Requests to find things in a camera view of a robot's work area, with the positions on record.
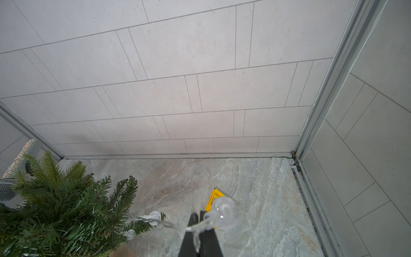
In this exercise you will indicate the yellow plastic triangular holder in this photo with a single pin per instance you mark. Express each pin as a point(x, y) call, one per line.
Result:
point(214, 195)

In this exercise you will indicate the small green christmas tree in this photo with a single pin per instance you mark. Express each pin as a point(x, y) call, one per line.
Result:
point(68, 213)

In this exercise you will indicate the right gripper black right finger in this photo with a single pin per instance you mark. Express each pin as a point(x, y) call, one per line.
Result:
point(209, 244)

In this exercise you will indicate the glitter microphone on black stand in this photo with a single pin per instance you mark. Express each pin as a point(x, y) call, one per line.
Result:
point(19, 165)

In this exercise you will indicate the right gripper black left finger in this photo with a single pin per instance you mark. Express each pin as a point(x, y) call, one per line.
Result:
point(187, 248)

